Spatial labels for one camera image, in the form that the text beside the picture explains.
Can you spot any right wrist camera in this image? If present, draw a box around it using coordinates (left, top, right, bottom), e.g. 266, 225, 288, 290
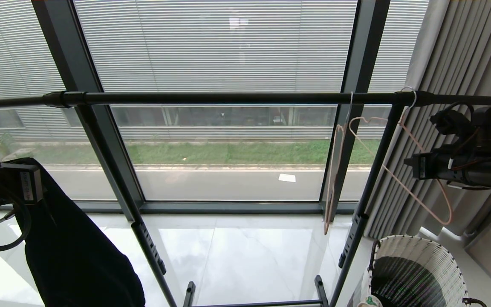
430, 109, 474, 151

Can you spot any pink clothes hanger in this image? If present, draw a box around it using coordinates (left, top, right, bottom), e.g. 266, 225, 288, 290
348, 87, 453, 226
323, 92, 355, 236

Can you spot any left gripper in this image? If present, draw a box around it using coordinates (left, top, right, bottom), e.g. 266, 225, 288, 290
0, 156, 44, 219

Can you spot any black clothes rack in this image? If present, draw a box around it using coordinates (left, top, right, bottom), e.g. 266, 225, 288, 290
0, 87, 491, 307

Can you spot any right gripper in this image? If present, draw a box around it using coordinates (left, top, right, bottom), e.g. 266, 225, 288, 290
415, 147, 478, 185

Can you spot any cream printed garment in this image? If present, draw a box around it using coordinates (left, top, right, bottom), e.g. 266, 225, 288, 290
356, 295, 383, 307

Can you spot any window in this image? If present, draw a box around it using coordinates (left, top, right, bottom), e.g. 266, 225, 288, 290
0, 0, 429, 214

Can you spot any beige curtain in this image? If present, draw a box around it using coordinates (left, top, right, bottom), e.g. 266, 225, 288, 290
365, 0, 491, 250

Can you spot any black garment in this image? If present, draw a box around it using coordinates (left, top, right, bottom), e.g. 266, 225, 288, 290
5, 157, 146, 307

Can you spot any white laundry basket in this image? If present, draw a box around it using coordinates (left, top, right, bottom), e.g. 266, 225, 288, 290
348, 235, 488, 307

